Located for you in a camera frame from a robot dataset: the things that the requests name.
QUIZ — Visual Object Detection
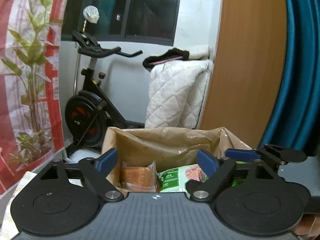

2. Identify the white quilted blanket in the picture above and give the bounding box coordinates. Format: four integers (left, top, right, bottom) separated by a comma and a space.
145, 45, 213, 129

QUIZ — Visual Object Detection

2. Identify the black exercise bike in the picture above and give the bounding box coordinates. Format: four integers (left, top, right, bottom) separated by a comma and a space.
65, 5, 144, 149

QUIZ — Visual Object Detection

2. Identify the dark window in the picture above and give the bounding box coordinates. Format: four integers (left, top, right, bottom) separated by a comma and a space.
62, 0, 180, 46

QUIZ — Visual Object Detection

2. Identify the wooden headboard panel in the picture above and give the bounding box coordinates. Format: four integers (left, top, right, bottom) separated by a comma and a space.
200, 0, 287, 148

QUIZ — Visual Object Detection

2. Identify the person right hand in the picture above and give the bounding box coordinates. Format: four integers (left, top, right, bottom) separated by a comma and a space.
295, 214, 320, 239

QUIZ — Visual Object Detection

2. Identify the black pink garment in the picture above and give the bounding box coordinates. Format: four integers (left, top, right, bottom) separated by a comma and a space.
143, 48, 190, 70

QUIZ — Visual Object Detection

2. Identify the cardboard box with plastic liner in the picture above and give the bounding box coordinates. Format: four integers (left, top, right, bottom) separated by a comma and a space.
101, 127, 251, 192

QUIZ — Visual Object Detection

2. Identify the red printed backdrop cloth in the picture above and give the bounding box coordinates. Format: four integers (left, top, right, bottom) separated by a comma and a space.
1, 0, 67, 193

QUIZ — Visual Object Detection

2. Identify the teal curtain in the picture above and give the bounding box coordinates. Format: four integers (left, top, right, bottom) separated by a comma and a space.
260, 0, 319, 156

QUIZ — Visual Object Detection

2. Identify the checked bunny tablecloth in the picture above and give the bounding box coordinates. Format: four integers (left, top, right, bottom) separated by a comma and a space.
0, 171, 83, 240

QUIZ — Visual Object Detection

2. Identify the green mooncake packet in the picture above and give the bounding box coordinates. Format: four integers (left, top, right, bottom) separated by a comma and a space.
158, 164, 208, 192

